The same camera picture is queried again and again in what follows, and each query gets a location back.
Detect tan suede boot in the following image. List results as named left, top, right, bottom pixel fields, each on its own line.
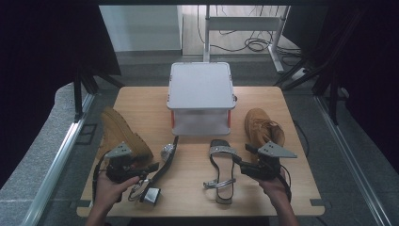
left=244, top=107, right=286, bottom=159
left=95, top=106, right=154, bottom=164

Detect black silver heeled sandal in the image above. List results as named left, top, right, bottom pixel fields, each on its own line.
left=202, top=139, right=243, bottom=205
left=127, top=135, right=180, bottom=207

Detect aluminium rail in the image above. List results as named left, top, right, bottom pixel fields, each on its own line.
left=314, top=94, right=393, bottom=226
left=19, top=93, right=96, bottom=226

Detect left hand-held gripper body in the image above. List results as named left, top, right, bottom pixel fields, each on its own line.
left=104, top=141, right=142, bottom=185

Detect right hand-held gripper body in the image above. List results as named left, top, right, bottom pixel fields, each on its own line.
left=240, top=140, right=298, bottom=182

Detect person's left hand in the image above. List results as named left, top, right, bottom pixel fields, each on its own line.
left=93, top=170, right=141, bottom=209

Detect dark curtain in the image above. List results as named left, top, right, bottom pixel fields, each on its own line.
left=0, top=0, right=122, bottom=189
left=313, top=0, right=399, bottom=175

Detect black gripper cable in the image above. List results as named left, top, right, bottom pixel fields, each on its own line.
left=91, top=156, right=106, bottom=203
left=277, top=170, right=293, bottom=203

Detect white metal desk frame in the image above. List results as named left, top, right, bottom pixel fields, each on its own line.
left=202, top=4, right=291, bottom=74

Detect black metal stand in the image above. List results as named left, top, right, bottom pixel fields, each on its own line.
left=273, top=56, right=342, bottom=126
left=72, top=64, right=125, bottom=123

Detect black floor cables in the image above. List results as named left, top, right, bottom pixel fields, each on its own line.
left=197, top=4, right=303, bottom=65

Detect white power strip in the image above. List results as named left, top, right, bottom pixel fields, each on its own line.
left=291, top=67, right=308, bottom=80

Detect person's right hand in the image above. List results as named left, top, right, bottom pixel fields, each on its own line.
left=257, top=169, right=288, bottom=207

